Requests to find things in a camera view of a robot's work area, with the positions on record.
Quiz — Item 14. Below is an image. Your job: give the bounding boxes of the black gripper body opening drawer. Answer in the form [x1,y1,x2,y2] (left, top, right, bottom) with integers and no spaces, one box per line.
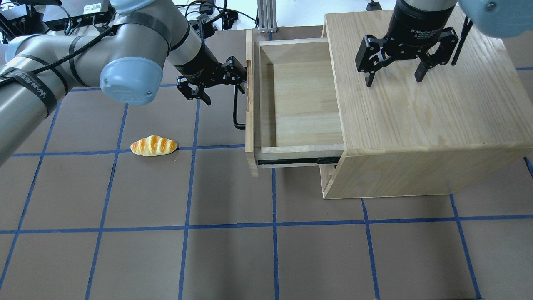
[171,41,224,88]

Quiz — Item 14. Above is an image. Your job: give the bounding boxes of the black gripper body over cabinet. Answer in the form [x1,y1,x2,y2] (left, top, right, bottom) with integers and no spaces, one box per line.
[385,0,456,53]

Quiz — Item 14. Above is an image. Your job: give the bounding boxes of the black drawer handle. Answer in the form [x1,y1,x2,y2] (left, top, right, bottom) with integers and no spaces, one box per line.
[232,86,246,130]

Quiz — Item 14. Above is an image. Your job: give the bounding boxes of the wooden drawer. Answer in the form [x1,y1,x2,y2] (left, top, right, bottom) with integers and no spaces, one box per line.
[245,29,344,177]

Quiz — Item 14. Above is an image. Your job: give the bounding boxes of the silver robot arm opening drawer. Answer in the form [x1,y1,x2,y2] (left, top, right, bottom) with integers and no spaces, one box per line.
[0,0,247,164]

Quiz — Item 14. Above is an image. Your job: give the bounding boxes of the silver robot arm over cabinet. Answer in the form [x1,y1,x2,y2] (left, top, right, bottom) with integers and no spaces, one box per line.
[355,0,533,87]

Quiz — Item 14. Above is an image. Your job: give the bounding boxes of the wooden drawer cabinet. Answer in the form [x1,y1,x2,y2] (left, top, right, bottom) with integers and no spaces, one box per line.
[321,11,533,199]

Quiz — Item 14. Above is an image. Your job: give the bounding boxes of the toy bread roll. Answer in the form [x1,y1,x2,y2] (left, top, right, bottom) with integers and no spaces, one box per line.
[130,135,178,157]

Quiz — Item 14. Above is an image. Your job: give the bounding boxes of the aluminium frame post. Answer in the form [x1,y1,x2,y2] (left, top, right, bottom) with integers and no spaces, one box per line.
[257,0,278,33]

